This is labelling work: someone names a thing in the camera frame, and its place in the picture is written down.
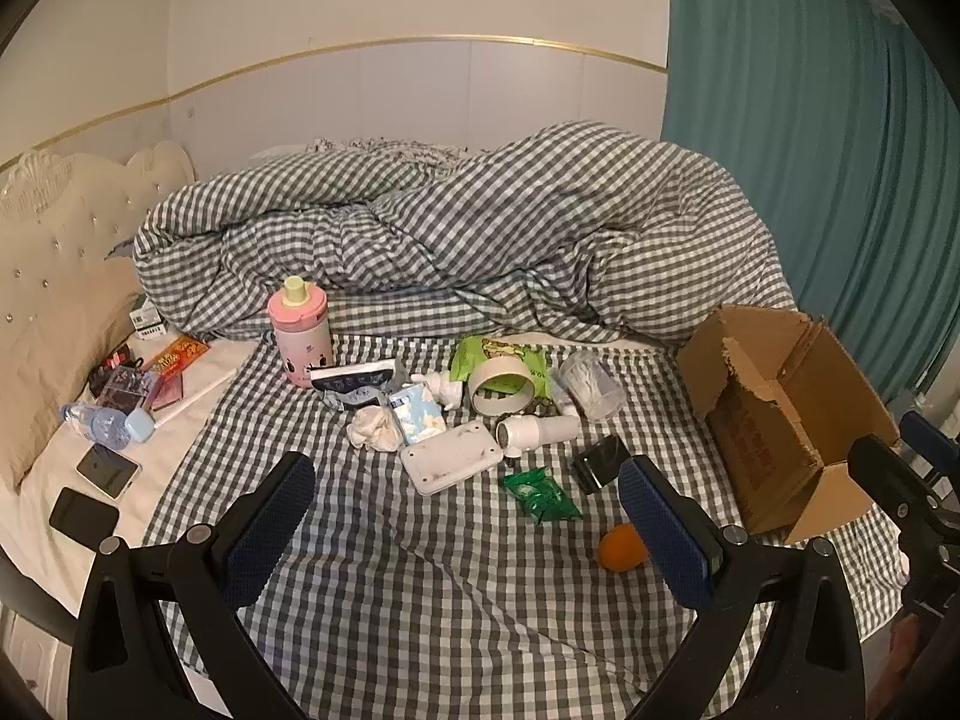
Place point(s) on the beige pillow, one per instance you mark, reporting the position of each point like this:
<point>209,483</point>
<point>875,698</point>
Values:
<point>45,375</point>

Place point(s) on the green snack bag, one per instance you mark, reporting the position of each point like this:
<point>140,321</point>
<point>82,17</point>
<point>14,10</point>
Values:
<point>487,352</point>

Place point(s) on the white stick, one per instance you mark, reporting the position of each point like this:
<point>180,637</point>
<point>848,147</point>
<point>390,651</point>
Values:
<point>195,399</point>

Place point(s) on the clear plastic water bottle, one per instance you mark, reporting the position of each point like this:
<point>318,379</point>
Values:
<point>105,424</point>

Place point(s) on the silver smartphone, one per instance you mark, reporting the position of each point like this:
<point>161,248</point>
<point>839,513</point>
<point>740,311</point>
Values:
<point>109,471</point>

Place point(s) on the green white small box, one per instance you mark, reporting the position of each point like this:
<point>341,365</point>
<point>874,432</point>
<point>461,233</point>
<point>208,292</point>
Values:
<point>146,322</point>

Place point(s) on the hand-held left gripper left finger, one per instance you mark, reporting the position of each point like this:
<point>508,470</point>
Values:
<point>270,532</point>

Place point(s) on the floral patterned cloth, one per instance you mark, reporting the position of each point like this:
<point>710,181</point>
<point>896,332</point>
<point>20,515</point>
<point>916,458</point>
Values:
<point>390,148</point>

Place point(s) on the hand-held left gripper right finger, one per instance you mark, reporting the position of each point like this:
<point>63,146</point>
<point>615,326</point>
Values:
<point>667,532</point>

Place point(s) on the clear cotton swab container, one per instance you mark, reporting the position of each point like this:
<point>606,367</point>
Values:
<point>589,382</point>

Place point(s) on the dark blue foil packet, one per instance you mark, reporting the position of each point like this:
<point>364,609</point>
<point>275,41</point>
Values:
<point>352,382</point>

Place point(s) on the beige tape roll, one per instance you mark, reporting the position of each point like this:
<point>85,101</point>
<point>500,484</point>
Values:
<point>499,366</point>

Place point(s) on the black smartphone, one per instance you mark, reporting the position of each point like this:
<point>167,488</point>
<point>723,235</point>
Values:
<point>82,514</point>

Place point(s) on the grey checked bed sheet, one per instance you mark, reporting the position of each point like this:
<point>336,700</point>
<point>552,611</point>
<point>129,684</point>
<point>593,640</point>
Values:
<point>412,577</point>

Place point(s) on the teal curtain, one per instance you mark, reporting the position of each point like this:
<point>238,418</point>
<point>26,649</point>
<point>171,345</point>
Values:
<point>787,127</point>

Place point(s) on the small green packet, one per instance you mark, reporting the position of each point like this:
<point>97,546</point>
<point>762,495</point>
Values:
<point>544,499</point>

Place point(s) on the light blue tissue pack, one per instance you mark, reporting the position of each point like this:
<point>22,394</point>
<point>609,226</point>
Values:
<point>420,412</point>

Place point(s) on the grey checked duvet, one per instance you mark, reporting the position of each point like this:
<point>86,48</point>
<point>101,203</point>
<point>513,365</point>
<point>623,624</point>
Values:
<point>450,240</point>

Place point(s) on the small black box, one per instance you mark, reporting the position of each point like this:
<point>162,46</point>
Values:
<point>600,465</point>

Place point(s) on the brown cardboard box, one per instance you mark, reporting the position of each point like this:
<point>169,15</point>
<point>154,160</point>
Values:
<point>757,450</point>

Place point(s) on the black red pouch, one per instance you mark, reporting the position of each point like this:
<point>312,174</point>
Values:
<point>112,364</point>

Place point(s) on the orange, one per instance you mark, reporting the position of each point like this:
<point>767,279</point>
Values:
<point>619,547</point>

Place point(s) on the white cylindrical bottle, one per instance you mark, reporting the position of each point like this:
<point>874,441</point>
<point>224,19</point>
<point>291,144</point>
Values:
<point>540,431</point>

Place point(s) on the white tissue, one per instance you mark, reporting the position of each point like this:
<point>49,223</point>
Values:
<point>375,427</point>

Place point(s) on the red yellow snack packet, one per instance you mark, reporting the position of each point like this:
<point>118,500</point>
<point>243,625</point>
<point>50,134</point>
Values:
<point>176,354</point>

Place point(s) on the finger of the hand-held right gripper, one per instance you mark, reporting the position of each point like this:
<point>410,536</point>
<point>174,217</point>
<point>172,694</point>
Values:
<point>934,442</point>
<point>892,480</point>

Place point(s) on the purple clear plastic box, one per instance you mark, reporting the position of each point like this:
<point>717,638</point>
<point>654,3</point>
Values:
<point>127,390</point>

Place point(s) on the pink notebook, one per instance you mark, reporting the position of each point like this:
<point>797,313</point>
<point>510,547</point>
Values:
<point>169,390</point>

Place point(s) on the pink water bottle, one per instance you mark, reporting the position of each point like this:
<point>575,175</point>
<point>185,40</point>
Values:
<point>300,345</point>

